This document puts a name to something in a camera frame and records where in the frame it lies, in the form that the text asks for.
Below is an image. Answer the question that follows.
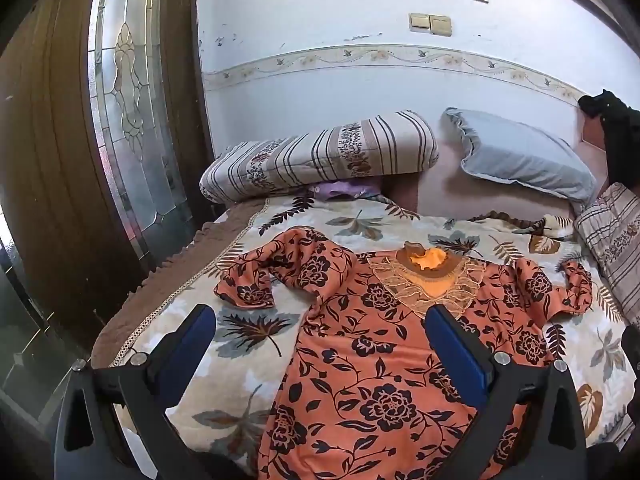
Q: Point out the dark cloth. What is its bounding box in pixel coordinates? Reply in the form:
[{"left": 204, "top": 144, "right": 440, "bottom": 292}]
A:
[{"left": 578, "top": 89, "right": 640, "bottom": 186}]

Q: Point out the leaf print bed blanket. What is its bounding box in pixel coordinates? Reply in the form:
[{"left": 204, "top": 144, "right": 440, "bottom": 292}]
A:
[{"left": 92, "top": 195, "right": 640, "bottom": 480}]

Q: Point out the pink padded headboard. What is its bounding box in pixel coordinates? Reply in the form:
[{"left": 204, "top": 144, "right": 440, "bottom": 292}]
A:
[{"left": 385, "top": 110, "right": 608, "bottom": 221}]

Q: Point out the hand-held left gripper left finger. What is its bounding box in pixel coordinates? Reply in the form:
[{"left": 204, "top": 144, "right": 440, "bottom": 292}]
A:
[{"left": 52, "top": 303, "right": 217, "bottom": 480}]

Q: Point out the grey blue pillow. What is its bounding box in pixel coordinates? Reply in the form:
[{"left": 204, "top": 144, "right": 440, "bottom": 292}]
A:
[{"left": 441, "top": 106, "right": 598, "bottom": 213}]

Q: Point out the wooden door with stained glass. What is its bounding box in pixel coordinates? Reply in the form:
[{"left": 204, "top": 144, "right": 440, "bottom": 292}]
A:
[{"left": 0, "top": 0, "right": 216, "bottom": 351}]

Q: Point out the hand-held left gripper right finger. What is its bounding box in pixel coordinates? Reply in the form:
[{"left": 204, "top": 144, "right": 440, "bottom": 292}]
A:
[{"left": 424, "top": 303, "right": 587, "bottom": 480}]

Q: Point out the orange floral dress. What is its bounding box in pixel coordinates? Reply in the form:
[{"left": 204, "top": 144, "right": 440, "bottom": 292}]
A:
[{"left": 215, "top": 227, "right": 594, "bottom": 480}]

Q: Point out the striped square pillow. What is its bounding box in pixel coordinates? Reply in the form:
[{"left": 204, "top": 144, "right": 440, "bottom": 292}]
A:
[{"left": 572, "top": 181, "right": 640, "bottom": 328}]

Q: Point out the striped bolster pillow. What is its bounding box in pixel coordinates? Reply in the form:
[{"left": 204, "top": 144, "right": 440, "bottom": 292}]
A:
[{"left": 199, "top": 109, "right": 440, "bottom": 204}]

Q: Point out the purple cloth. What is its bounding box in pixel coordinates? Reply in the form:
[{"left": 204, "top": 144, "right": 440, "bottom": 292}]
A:
[{"left": 307, "top": 180, "right": 383, "bottom": 201}]

